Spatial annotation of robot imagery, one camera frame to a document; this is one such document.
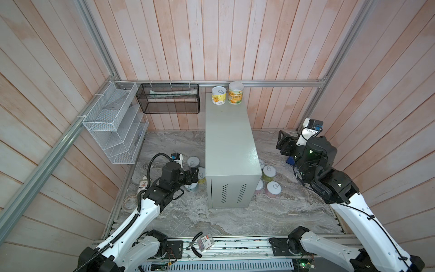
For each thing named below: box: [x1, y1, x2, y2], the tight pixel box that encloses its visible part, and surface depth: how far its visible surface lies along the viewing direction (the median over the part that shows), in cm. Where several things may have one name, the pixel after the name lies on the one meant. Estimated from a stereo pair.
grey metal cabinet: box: [205, 92, 263, 210], surface depth 76 cm
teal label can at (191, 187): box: [184, 181, 199, 193], surface depth 90 cm
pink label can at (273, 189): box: [264, 180, 283, 199], surface depth 88 cm
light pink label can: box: [255, 179, 264, 191], surface depth 89 cm
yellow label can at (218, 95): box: [211, 85, 227, 106], surface depth 85 cm
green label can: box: [262, 164, 277, 182], surface depth 95 cm
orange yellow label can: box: [227, 81, 245, 105], surface depth 83 cm
